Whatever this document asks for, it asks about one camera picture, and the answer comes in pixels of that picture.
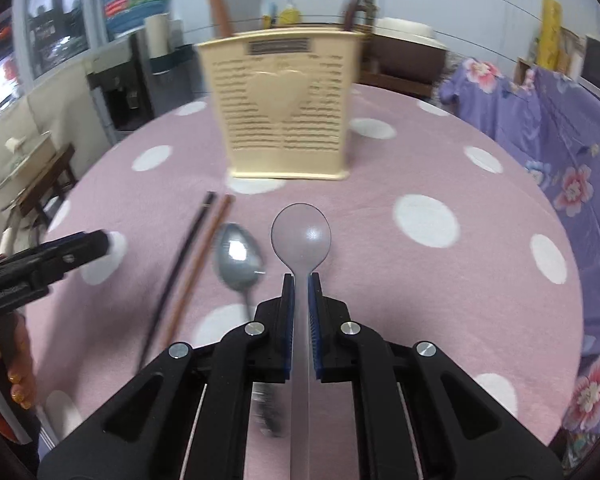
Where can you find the left hand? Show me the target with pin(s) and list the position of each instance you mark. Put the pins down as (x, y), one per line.
(18, 390)

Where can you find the black gold-banded chopstick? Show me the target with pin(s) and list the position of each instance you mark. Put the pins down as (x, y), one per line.
(175, 272)

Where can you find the white brown rice cooker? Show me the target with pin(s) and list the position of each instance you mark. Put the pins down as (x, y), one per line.
(405, 50)

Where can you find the pink polka dot tablecloth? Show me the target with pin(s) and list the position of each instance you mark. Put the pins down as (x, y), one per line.
(419, 318)

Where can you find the yellow soap bottle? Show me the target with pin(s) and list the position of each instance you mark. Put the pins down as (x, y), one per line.
(290, 15)

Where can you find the steel spoon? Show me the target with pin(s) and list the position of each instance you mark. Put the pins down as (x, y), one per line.
(239, 265)
(301, 239)

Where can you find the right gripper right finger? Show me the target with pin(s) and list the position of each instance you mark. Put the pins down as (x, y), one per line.
(384, 380)

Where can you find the thin brown chopstick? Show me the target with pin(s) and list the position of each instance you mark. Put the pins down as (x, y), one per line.
(221, 18)

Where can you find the cream plastic utensil holder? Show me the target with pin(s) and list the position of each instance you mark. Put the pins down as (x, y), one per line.
(282, 99)

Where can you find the yellow package roll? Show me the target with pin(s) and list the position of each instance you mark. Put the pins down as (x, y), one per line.
(549, 39)

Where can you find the reddish brown chopstick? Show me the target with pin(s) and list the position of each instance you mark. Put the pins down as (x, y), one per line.
(194, 275)

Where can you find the purple floral cloth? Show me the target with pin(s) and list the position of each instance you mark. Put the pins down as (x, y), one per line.
(551, 126)

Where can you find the paper roll in holder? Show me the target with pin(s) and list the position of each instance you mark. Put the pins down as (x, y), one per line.
(160, 42)

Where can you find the wooden side stool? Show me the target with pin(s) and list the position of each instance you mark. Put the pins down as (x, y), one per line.
(56, 179)

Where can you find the brown wooden chopstick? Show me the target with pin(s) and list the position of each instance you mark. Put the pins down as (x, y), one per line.
(349, 15)

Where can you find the water dispenser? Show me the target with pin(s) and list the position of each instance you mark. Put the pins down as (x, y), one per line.
(131, 89)

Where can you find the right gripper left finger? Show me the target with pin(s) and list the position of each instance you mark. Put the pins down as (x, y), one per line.
(249, 365)

